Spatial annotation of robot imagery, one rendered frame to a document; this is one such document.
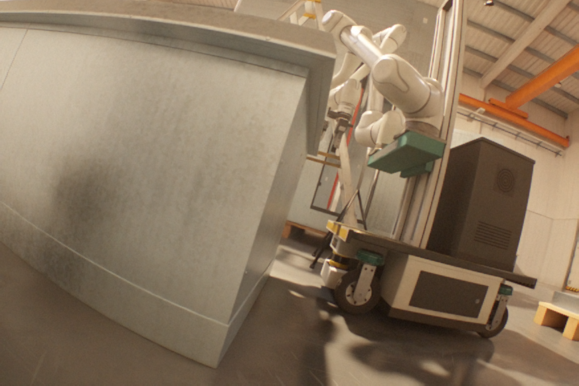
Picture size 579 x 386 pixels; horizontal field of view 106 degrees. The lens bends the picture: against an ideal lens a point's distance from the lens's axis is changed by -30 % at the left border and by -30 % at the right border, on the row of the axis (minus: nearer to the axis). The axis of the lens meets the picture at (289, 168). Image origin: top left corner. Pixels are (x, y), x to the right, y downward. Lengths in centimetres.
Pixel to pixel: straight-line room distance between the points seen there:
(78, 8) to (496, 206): 158
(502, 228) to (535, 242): 1352
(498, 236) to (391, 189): 199
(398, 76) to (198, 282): 89
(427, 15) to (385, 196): 232
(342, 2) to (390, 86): 302
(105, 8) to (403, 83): 93
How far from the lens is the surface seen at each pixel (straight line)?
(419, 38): 394
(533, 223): 1482
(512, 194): 149
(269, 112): 56
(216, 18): 60
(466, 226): 134
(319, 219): 318
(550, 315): 254
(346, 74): 172
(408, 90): 114
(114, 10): 73
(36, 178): 82
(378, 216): 322
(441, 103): 132
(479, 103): 1356
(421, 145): 120
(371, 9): 403
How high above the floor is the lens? 35
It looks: 6 degrees up
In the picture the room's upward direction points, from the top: 18 degrees clockwise
